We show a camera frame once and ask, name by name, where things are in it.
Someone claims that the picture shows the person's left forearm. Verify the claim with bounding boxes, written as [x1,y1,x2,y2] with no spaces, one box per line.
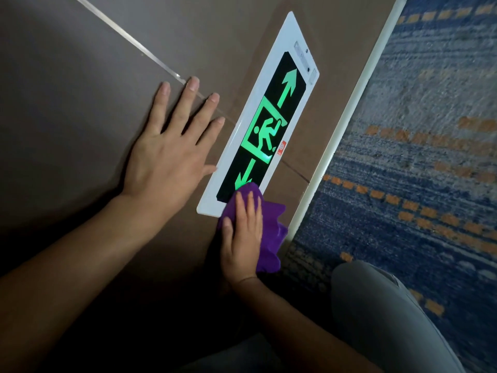
[0,194,171,373]

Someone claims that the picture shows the person's right forearm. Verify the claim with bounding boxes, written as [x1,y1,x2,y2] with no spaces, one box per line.
[229,275,383,373]

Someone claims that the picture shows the green illuminated exit sign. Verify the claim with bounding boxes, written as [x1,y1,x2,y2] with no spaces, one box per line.
[196,11,320,219]

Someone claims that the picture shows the person's right hand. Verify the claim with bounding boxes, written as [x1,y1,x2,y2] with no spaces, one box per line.
[220,190,264,286]

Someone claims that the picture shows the person's grey trousers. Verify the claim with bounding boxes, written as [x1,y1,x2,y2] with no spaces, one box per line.
[186,261,465,373]

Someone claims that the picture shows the person's left hand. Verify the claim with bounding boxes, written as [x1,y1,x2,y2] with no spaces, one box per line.
[122,76,226,218]

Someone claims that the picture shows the purple cleaning cloth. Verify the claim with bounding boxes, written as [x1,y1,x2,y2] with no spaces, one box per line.
[216,181,289,274]

